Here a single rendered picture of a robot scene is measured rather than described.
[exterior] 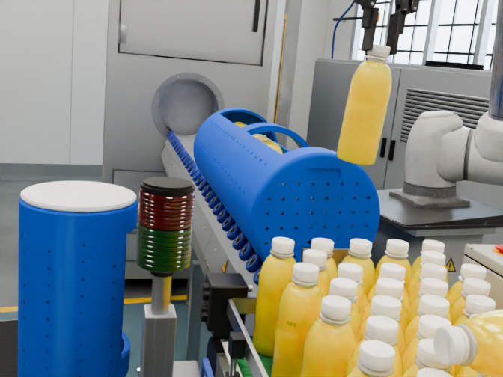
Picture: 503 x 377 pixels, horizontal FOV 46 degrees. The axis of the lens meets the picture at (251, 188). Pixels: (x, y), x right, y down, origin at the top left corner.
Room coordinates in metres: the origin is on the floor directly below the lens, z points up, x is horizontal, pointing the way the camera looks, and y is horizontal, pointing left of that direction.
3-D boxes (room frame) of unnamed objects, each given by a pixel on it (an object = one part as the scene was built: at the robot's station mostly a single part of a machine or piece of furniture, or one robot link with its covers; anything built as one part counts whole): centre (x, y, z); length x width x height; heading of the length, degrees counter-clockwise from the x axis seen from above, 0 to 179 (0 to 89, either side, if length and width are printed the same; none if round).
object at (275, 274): (0.97, -0.06, 0.99); 0.07 x 0.07 x 0.19
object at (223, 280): (1.03, 0.03, 0.95); 0.10 x 0.07 x 0.10; 104
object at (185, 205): (0.66, 0.10, 1.23); 0.06 x 0.06 x 0.04
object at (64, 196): (1.42, 0.43, 1.03); 0.28 x 0.28 x 0.01
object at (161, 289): (0.66, 0.10, 1.18); 0.06 x 0.06 x 0.16
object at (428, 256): (0.97, -0.33, 1.09); 0.04 x 0.04 x 0.02
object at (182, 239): (0.66, 0.10, 1.18); 0.06 x 0.06 x 0.05
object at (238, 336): (0.85, 0.00, 0.94); 0.03 x 0.02 x 0.08; 14
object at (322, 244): (0.99, -0.13, 1.09); 0.04 x 0.04 x 0.02
